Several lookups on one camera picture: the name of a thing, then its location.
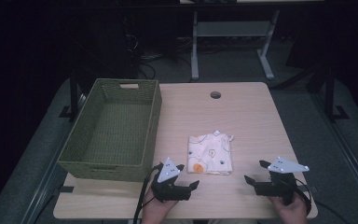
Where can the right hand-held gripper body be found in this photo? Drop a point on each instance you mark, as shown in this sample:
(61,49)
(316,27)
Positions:
(281,180)

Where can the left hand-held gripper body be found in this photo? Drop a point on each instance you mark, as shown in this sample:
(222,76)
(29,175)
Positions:
(168,183)

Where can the white printed cloth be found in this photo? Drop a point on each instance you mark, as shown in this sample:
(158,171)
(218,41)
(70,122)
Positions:
(211,152)

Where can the green woven basket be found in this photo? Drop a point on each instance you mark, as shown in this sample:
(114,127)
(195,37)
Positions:
(118,130)

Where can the person's left hand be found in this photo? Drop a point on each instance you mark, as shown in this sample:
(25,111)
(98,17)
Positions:
(156,210)

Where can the person's right hand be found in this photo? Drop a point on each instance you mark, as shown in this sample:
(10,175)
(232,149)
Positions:
(289,211)

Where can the black metal stand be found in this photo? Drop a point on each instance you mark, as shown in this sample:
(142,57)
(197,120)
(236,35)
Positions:
(73,96)
(332,93)

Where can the grey metal desk frame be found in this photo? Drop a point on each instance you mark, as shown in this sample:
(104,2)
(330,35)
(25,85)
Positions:
(230,40)

